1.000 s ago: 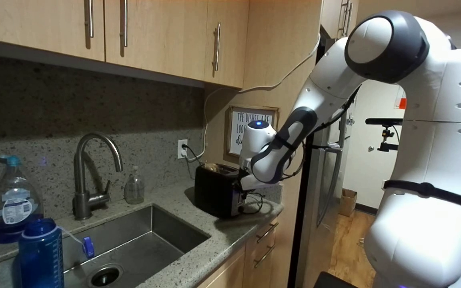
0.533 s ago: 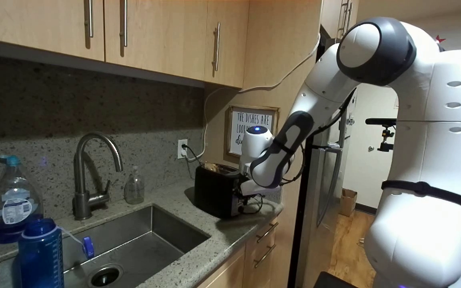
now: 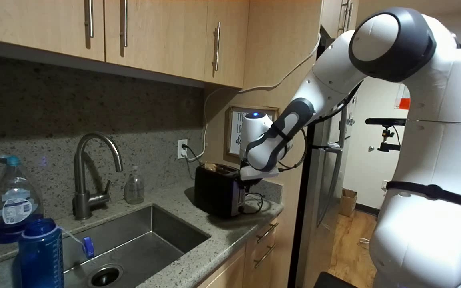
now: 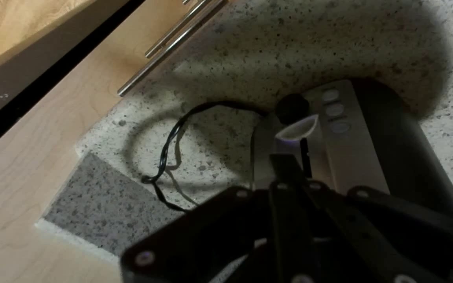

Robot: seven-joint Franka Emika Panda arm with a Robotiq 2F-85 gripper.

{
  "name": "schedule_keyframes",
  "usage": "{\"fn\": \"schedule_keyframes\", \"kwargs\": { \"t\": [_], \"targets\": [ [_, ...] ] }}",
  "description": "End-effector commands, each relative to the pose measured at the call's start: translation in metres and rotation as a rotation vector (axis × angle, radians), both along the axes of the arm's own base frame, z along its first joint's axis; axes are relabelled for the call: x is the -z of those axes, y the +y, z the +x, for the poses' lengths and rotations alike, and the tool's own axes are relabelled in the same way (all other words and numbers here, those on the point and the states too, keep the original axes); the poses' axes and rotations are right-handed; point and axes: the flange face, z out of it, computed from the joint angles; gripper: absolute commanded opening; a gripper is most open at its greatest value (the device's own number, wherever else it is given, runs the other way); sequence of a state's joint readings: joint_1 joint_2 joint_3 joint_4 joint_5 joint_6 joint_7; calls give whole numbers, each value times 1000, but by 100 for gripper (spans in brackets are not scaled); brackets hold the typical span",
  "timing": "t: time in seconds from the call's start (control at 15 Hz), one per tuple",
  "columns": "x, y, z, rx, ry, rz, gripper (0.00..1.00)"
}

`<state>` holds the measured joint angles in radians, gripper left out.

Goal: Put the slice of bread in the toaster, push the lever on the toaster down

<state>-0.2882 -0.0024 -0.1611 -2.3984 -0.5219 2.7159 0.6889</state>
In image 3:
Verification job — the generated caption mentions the white wall outlet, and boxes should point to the white wall outlet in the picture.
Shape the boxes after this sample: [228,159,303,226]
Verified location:
[177,138,191,162]

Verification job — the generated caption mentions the brown cardboard box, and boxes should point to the brown cardboard box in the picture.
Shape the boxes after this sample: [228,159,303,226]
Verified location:
[340,189,359,220]

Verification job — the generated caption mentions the wood framed text sign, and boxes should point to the wood framed text sign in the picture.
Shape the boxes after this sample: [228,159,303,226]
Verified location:
[225,105,282,165]

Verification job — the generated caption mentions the clear soap dispenser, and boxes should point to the clear soap dispenser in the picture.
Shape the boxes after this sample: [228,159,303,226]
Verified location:
[124,165,146,207]

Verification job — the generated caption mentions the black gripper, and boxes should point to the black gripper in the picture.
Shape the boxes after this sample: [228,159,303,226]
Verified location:
[242,178,269,194]

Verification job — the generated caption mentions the black silver toaster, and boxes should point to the black silver toaster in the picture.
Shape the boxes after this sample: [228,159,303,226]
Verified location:
[194,162,250,221]

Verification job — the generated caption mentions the stainless steel sink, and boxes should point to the stainless steel sink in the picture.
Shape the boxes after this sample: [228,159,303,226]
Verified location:
[0,205,213,288]

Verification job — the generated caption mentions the blue plastic water bottle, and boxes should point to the blue plastic water bottle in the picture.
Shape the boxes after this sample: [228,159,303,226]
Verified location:
[18,215,68,288]

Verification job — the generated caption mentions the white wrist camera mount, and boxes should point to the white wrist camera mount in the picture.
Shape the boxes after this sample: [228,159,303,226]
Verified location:
[239,164,282,183]

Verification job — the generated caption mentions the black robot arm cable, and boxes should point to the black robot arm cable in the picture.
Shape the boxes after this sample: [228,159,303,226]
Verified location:
[277,79,364,173]

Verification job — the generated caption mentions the light wood wall cabinets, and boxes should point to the light wood wall cabinets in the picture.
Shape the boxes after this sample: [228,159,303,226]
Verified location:
[0,0,361,90]

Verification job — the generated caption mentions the silver bar drawer handle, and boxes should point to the silver bar drawer handle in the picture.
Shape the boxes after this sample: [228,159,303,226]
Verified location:
[253,223,282,245]
[252,244,279,276]

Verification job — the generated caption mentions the brushed metal kitchen faucet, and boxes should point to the brushed metal kitchen faucet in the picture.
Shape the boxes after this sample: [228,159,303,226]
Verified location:
[73,132,125,221]

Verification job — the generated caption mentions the black camera on tripod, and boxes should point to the black camera on tripod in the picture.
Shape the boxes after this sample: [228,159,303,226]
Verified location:
[365,117,409,156]

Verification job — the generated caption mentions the blue sink brush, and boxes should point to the blue sink brush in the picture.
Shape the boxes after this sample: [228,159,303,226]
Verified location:
[81,236,98,260]

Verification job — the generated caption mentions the silver wall cabinet handle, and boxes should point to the silver wall cabinet handle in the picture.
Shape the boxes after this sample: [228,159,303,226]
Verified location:
[119,0,132,58]
[84,0,98,53]
[338,0,356,33]
[212,21,223,76]

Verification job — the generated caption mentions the clear blue dish soap bottle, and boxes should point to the clear blue dish soap bottle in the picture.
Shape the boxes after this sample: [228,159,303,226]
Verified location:
[0,154,45,245]

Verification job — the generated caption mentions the small white floor object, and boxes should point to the small white floor object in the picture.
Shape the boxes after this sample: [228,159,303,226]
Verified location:
[359,236,378,250]

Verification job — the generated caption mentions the black plugged outlet cord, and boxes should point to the black plugged outlet cord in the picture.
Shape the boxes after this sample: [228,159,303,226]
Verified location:
[183,143,210,167]

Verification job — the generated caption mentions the stainless steel refrigerator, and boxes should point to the stainless steel refrigerator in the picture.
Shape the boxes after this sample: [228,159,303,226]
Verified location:
[289,74,357,288]

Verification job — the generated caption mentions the thin black bundled cord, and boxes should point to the thin black bundled cord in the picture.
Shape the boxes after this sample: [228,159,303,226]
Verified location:
[241,191,268,218]

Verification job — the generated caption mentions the light wood base cabinets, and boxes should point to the light wood base cabinets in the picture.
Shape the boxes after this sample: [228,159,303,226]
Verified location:
[196,213,289,288]

